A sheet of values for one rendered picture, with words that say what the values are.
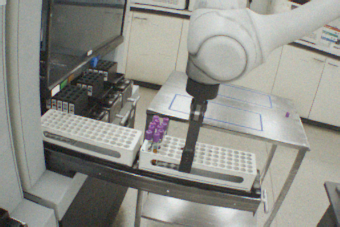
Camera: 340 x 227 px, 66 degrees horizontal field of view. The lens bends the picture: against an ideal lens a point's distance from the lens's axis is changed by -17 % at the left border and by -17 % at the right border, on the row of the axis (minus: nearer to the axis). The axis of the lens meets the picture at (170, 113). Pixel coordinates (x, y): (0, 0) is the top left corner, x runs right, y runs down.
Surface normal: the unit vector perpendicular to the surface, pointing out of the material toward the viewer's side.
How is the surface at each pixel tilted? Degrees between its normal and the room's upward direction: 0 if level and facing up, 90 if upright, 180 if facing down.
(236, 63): 94
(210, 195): 90
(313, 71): 90
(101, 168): 90
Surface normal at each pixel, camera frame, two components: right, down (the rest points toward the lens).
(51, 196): 0.15, -0.88
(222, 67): -0.22, 0.48
